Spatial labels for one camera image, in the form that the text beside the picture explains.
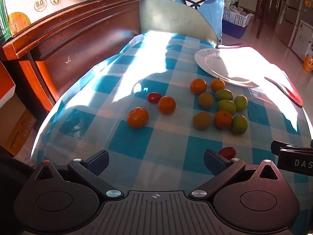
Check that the wooden headboard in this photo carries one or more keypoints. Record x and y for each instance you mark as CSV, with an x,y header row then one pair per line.
x,y
85,41

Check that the dark wooden chair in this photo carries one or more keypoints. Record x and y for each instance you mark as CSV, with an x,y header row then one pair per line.
x,y
262,12

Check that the brownish green jujube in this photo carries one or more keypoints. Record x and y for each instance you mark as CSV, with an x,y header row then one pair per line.
x,y
202,120

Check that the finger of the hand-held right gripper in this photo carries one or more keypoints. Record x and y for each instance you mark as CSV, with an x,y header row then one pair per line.
x,y
291,148

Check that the white plate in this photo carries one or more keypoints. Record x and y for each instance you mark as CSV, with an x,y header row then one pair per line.
x,y
220,66

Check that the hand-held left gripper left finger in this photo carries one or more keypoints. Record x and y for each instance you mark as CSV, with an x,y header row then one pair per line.
x,y
100,160

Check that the red cherry tomato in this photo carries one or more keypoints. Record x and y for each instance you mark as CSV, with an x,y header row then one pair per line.
x,y
154,97
228,151

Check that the silver refrigerator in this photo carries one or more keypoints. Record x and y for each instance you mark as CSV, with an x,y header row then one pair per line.
x,y
293,5

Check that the white printed carton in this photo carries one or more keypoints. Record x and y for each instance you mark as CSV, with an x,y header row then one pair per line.
x,y
49,2

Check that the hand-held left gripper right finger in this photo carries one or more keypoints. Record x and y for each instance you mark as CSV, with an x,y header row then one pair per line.
x,y
213,162

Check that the white appliance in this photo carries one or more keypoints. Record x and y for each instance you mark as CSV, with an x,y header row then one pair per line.
x,y
303,39

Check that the white plastic basket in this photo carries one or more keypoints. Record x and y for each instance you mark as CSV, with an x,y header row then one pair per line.
x,y
236,17

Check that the brown cardboard box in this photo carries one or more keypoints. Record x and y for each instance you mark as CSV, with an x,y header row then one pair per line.
x,y
14,127

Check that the orange tangerine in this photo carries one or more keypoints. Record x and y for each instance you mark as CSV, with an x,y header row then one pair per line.
x,y
166,105
217,85
222,119
198,86
137,117

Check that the blue plastic bin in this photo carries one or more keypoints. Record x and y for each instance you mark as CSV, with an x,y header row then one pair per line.
x,y
233,30

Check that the yellow-orange tomato with stem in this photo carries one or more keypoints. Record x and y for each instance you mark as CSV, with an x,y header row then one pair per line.
x,y
205,100

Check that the orange and white box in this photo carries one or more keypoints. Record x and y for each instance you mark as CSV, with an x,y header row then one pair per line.
x,y
6,85

